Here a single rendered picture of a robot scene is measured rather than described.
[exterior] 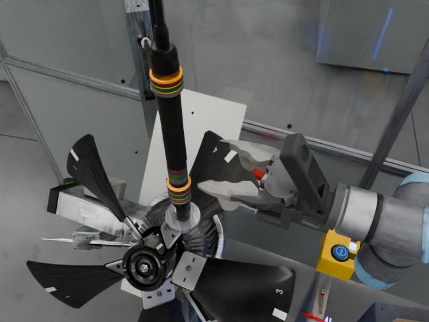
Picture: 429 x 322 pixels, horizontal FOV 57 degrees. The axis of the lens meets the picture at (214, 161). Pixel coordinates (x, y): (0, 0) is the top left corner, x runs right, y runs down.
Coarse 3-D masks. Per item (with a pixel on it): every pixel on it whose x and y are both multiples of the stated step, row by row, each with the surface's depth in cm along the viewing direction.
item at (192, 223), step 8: (168, 176) 76; (168, 208) 80; (192, 208) 80; (168, 216) 79; (192, 216) 79; (168, 224) 78; (176, 224) 78; (184, 224) 78; (192, 224) 78; (176, 232) 78; (184, 232) 78
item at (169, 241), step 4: (164, 224) 102; (164, 232) 101; (168, 232) 99; (172, 232) 98; (164, 236) 100; (168, 236) 98; (176, 236) 95; (164, 240) 99; (168, 240) 98; (172, 240) 96; (168, 244) 97; (172, 244) 96; (168, 248) 96
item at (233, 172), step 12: (204, 144) 99; (204, 156) 98; (216, 156) 95; (192, 168) 101; (204, 168) 97; (216, 168) 94; (228, 168) 92; (240, 168) 90; (192, 180) 99; (204, 180) 95; (216, 180) 92; (228, 180) 91; (240, 180) 89; (252, 180) 88; (192, 192) 97; (204, 192) 93; (204, 204) 92; (216, 204) 90; (204, 216) 91
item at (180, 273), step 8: (184, 256) 101; (192, 256) 101; (200, 256) 102; (184, 264) 100; (192, 264) 100; (200, 264) 100; (176, 272) 98; (184, 272) 99; (192, 272) 99; (200, 272) 99; (176, 280) 97; (192, 280) 98; (192, 288) 96
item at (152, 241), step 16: (160, 224) 106; (144, 240) 98; (160, 240) 99; (128, 256) 96; (144, 256) 95; (160, 256) 94; (176, 256) 100; (128, 272) 97; (160, 272) 95; (144, 288) 96
